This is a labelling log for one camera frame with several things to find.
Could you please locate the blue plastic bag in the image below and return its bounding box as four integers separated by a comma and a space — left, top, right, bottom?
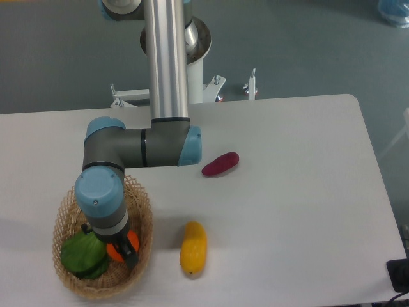
378, 0, 408, 28

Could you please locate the black device at table edge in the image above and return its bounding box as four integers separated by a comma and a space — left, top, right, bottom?
386, 258, 408, 292

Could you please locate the white frame at right edge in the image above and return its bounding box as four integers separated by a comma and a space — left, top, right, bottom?
378, 108, 408, 161

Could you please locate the orange fruit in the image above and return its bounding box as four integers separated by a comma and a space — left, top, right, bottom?
106, 230, 139, 263

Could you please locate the purple sweet potato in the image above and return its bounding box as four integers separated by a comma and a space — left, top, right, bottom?
201, 152, 240, 177

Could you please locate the yellow mango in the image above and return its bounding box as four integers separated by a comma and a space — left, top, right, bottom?
180, 221, 208, 275

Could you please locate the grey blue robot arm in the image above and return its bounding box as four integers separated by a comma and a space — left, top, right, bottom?
75, 1, 202, 268

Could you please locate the woven wicker basket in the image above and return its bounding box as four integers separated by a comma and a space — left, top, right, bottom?
52, 175, 153, 299

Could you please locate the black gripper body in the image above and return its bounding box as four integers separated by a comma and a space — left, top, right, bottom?
93, 228, 129, 245

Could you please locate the green bok choy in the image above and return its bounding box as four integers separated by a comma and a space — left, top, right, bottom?
60, 232, 109, 279

